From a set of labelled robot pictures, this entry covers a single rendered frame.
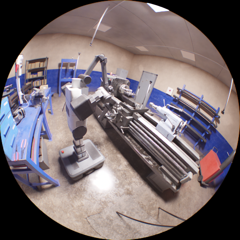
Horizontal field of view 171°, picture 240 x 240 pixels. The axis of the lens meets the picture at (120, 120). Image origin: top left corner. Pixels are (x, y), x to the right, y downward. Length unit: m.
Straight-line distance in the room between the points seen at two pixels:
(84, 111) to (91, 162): 0.92
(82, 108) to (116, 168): 1.31
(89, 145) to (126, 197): 1.10
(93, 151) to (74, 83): 1.06
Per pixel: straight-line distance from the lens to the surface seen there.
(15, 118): 1.19
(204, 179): 3.00
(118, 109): 1.33
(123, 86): 1.85
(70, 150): 1.41
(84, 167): 1.24
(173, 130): 1.25
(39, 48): 5.33
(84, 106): 0.47
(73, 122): 0.72
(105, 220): 1.46
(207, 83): 4.54
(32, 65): 4.92
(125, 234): 1.62
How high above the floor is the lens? 1.41
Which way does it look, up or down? 31 degrees down
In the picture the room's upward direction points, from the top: 18 degrees clockwise
